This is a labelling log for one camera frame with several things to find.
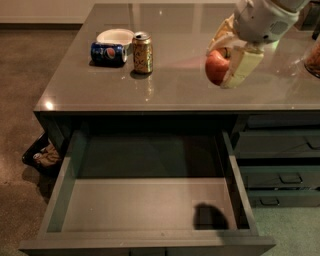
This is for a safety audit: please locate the blue Pepsi can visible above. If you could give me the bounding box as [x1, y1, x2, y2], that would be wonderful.
[90, 42, 127, 67]

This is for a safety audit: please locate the grey cabinet counter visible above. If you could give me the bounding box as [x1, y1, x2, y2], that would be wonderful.
[33, 2, 320, 209]

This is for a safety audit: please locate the closed middle side drawer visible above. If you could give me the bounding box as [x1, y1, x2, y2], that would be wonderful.
[240, 165, 320, 189]

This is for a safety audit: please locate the gold soda can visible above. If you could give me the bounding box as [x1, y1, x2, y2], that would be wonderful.
[132, 31, 153, 74]

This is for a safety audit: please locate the black bin with trash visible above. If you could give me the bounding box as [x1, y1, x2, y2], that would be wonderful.
[22, 133, 62, 177]

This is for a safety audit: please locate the open grey top drawer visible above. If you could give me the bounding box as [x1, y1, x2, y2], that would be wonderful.
[19, 131, 275, 256]

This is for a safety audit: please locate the closed drawer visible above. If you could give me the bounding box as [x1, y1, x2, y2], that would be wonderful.
[247, 190, 320, 207]
[234, 130, 320, 159]
[240, 165, 320, 189]

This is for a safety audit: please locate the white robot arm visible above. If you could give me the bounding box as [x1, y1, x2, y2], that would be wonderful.
[205, 0, 311, 88]

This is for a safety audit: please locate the closed upper side drawer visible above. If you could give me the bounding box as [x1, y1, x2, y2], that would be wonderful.
[234, 130, 320, 159]

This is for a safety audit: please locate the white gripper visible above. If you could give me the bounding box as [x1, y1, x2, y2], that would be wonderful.
[206, 0, 299, 88]

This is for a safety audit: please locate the closed lower side drawer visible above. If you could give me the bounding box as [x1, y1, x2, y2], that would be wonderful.
[247, 190, 320, 207]

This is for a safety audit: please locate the red apple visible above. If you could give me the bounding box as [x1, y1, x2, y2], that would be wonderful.
[205, 48, 230, 85]

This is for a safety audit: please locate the white bowl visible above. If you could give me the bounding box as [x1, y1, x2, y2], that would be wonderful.
[96, 29, 134, 50]

